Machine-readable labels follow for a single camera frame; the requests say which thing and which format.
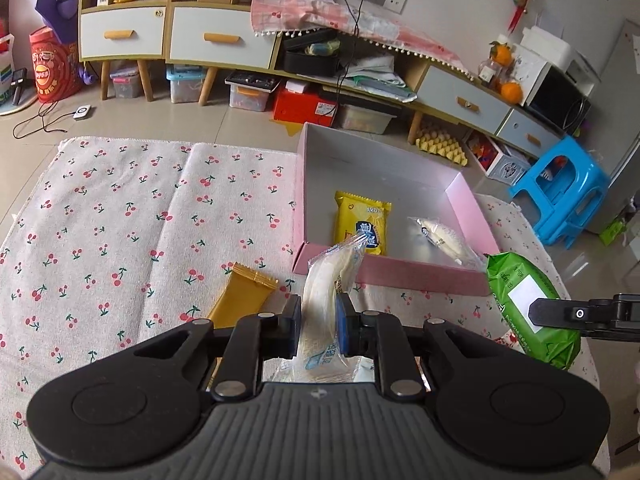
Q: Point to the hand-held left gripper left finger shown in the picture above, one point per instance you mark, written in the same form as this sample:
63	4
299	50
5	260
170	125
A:
290	330

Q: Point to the pink cardboard box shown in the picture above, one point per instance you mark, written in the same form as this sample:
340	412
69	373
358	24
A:
380	170

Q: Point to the white bin black top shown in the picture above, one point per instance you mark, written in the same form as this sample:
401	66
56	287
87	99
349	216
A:
250	95

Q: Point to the cherry print cloth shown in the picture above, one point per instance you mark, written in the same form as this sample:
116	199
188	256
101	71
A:
125	210

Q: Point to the red cardboard box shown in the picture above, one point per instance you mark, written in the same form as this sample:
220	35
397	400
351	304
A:
295	105

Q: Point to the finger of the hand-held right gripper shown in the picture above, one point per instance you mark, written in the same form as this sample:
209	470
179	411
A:
560	311

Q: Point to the clear packet white rice crackers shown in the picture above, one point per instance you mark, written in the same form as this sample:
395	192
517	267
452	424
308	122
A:
325	280

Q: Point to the white printed toy crate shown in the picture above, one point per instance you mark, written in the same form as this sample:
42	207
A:
505	165

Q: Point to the clear packet white pastry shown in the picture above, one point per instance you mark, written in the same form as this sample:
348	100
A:
442	237

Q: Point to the tall wooden cabinet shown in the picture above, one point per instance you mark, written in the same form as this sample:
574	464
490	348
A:
172	35

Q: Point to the green snack packet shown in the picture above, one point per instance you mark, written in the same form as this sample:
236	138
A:
510	280

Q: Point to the red printed bag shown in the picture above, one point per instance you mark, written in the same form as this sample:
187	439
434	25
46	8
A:
52	70

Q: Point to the pink cherry tablecloth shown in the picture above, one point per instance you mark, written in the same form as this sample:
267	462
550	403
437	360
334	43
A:
300	10

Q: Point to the stack of papers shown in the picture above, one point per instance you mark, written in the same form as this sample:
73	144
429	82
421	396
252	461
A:
380	77

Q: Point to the clear bin blue lid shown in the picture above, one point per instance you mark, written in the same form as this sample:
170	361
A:
186	85

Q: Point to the blue plastic stool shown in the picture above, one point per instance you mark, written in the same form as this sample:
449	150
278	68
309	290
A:
575	160

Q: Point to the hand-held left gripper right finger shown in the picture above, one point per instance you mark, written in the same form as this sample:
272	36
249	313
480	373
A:
345	325

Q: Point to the yellow egg tray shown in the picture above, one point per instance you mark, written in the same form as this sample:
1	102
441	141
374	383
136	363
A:
440	146

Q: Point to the orange fruit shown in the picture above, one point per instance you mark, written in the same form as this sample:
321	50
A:
501	54
511	92

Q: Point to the grey refrigerator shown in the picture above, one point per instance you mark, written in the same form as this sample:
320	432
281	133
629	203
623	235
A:
620	110

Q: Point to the low wooden cabinet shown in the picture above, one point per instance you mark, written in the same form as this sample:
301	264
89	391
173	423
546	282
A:
415	110

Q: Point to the golden wafer packet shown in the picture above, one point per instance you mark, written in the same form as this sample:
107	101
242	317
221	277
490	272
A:
240	295

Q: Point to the white foam boxes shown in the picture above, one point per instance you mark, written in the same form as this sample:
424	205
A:
545	42

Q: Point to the small clear storage bin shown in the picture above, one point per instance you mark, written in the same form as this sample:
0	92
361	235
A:
125	85

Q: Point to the black storage box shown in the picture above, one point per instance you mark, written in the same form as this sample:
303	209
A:
310	62

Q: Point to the yellow snack packet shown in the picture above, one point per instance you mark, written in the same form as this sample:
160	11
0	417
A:
357	220

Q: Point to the clear bin yellow contents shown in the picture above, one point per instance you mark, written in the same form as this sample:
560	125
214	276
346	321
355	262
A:
365	120

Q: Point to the black microwave oven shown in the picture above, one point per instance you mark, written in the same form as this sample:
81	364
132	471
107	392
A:
555	95

